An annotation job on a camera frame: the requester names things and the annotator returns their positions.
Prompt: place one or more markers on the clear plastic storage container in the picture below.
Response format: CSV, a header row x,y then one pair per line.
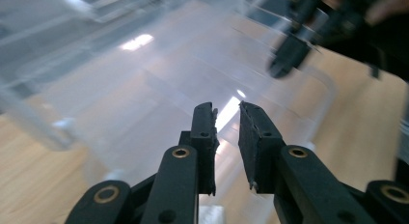
x,y
154,98

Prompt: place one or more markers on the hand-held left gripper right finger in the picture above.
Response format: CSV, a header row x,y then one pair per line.
x,y
257,146

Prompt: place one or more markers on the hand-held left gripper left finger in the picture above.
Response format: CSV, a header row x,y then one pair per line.
x,y
205,140

